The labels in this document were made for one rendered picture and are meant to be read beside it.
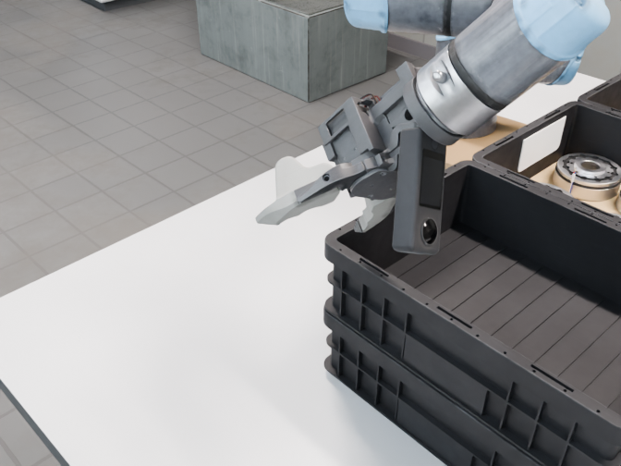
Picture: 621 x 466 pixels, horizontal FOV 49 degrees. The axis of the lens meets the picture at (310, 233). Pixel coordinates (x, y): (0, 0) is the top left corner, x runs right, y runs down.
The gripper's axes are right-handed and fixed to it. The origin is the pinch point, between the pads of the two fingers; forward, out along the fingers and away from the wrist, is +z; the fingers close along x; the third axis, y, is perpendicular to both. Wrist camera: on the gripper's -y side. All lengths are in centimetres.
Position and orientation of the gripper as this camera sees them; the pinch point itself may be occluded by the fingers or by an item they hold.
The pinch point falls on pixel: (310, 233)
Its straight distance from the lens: 73.5
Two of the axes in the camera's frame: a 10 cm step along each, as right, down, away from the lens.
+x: -7.2, -0.6, -7.0
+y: -3.1, -8.7, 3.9
